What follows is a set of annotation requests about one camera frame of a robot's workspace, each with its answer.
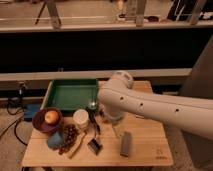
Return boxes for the black brush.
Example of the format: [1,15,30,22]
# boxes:
[87,109,103,155]

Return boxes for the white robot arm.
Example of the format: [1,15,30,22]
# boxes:
[98,70,213,140]

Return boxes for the green plastic tray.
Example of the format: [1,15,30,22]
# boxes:
[42,79,99,111]

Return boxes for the grey rectangular block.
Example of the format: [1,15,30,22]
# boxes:
[120,132,132,157]

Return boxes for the white cup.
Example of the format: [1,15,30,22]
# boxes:
[73,109,89,130]

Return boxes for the bunch of dark grapes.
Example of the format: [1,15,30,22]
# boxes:
[59,124,79,155]

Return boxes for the blue rounded object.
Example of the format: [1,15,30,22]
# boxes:
[47,132,64,149]

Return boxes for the yellow red apple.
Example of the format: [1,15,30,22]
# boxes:
[45,111,59,125]

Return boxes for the blue box on floor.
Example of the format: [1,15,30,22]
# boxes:
[24,104,41,122]

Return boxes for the wooden handled brush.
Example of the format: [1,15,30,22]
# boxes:
[67,132,87,159]

